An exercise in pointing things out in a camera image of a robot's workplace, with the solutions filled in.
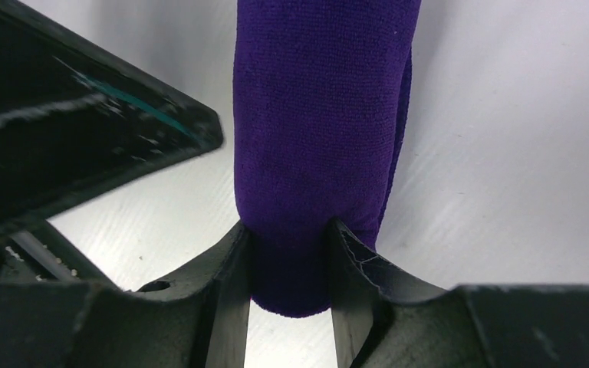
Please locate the purple towel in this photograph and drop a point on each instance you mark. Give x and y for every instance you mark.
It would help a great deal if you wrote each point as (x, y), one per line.
(321, 91)

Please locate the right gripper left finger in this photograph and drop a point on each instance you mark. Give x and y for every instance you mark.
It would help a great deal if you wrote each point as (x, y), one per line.
(58, 309)

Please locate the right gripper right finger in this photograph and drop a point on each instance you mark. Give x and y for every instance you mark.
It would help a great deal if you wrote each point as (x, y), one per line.
(385, 317)

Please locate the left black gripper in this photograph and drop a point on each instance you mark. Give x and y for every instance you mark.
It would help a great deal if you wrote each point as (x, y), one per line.
(76, 121)

